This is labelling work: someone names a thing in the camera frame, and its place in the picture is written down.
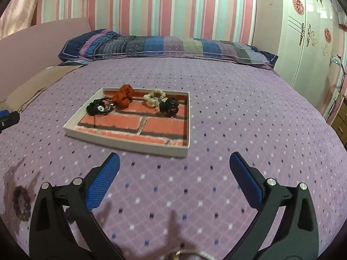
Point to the tan folded blanket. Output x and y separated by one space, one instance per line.
40 82

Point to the purple diamond pattern bedsheet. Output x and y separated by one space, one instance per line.
244 113

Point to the pink floral curtain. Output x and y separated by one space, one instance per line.
19 5

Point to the desk lamp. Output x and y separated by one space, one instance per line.
337 61

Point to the brick pattern tray box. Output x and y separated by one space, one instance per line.
151 126

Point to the patchwork pillow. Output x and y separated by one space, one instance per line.
162 46

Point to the white decorated wardrobe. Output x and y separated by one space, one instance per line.
303 40

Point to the pink upholstered headboard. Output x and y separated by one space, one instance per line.
35 46

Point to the cream flower scrunchie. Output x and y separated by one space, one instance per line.
153 97

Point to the wooden desk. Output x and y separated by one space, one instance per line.
340 124

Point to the orange fabric scrunchie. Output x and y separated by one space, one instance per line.
123 97

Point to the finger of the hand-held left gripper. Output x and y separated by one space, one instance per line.
9 119

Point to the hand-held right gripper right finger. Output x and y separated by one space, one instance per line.
248 181

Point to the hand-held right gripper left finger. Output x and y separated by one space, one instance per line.
104 184

